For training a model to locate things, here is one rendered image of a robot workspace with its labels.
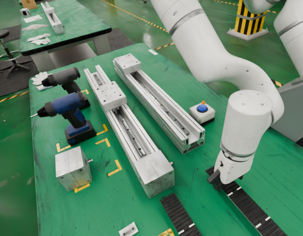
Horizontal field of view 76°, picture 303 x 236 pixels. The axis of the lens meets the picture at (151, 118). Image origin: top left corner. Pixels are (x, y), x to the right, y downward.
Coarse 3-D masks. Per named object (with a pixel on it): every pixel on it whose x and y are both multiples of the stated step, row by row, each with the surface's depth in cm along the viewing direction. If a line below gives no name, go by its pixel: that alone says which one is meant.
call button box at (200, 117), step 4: (200, 104) 86; (204, 104) 86; (192, 108) 85; (196, 108) 84; (208, 108) 84; (192, 112) 84; (196, 112) 83; (200, 112) 82; (204, 112) 82; (208, 112) 82; (212, 112) 82; (192, 116) 86; (196, 116) 82; (200, 116) 81; (204, 116) 81; (208, 116) 82; (212, 116) 83; (196, 120) 84; (200, 120) 81; (204, 120) 82; (208, 120) 84; (212, 120) 85; (200, 124) 83; (204, 124) 84
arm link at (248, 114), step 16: (240, 96) 41; (256, 96) 40; (240, 112) 38; (256, 112) 37; (272, 112) 43; (224, 128) 45; (240, 128) 41; (256, 128) 40; (224, 144) 47; (240, 144) 43; (256, 144) 44
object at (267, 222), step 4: (268, 216) 53; (264, 220) 52; (268, 220) 52; (272, 220) 52; (256, 224) 52; (260, 224) 51; (264, 224) 51; (268, 224) 51; (256, 228) 51; (260, 228) 51; (264, 228) 51; (260, 232) 50
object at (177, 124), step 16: (128, 80) 107; (144, 80) 105; (144, 96) 91; (160, 96) 93; (160, 112) 82; (176, 112) 83; (176, 128) 74; (192, 128) 75; (176, 144) 76; (192, 144) 74
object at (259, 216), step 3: (261, 210) 54; (258, 213) 53; (261, 213) 53; (264, 213) 53; (252, 216) 53; (255, 216) 53; (258, 216) 53; (261, 216) 53; (264, 216) 53; (249, 219) 53; (252, 219) 52; (255, 219) 53; (258, 219) 52; (261, 219) 52; (252, 222) 52; (255, 222) 52; (258, 222) 52
